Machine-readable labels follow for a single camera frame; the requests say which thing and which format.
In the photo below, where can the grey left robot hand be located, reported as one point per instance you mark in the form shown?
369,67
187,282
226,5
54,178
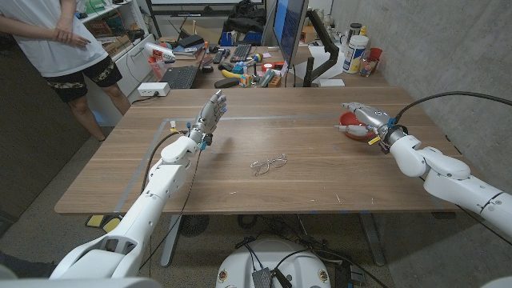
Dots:
208,118

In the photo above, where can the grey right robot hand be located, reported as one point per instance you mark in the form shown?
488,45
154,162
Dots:
378,120

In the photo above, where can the red bowl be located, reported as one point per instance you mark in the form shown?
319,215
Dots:
347,119

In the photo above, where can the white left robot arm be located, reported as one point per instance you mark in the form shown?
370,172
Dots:
152,204

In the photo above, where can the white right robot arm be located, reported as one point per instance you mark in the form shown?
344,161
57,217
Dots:
452,180

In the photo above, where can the black glasses case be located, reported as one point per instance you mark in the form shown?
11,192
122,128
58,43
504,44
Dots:
226,82

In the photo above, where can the black laptop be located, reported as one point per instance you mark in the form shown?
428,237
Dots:
182,77

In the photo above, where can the yellow banana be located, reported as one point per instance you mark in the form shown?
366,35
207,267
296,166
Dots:
231,74

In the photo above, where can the colourful puzzle cube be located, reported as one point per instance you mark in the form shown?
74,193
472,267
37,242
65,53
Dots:
245,80

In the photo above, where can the flat white box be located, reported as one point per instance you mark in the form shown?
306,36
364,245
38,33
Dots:
331,82

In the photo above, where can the white power strip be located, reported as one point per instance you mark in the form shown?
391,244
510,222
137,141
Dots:
153,89

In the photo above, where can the red cup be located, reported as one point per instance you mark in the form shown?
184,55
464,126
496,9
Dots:
376,54

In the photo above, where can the white wipes canister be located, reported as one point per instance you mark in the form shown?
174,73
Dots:
355,54

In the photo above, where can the black keyboard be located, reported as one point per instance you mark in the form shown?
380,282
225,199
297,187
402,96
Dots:
241,52

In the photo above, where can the brown block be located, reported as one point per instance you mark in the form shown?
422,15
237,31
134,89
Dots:
274,81

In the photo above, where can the white printed roll package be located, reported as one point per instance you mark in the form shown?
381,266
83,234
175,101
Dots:
160,52

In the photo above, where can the white shelf unit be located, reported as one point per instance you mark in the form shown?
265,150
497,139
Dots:
138,66

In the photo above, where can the yellow bottle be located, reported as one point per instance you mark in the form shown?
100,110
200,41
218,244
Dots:
363,31

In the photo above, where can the blue box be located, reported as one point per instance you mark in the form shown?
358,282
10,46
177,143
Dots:
252,38

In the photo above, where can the dark lid bottle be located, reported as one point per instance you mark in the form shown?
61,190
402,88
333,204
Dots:
353,29

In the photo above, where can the black round fan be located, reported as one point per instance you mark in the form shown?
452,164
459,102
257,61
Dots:
194,225

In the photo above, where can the black backpack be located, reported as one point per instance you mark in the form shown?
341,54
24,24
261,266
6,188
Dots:
245,16

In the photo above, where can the grey table leg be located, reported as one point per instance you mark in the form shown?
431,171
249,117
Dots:
171,240
372,238

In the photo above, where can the computer monitor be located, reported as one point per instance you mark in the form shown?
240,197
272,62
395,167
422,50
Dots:
290,28

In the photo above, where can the yellow floor pad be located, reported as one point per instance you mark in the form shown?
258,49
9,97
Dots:
95,221
111,225

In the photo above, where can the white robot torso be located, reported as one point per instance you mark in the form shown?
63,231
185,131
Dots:
280,260

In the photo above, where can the person in white t-shirt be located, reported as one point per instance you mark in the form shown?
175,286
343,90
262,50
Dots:
52,52

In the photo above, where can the clear frame eyeglasses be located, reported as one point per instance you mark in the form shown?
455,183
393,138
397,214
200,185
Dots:
271,162

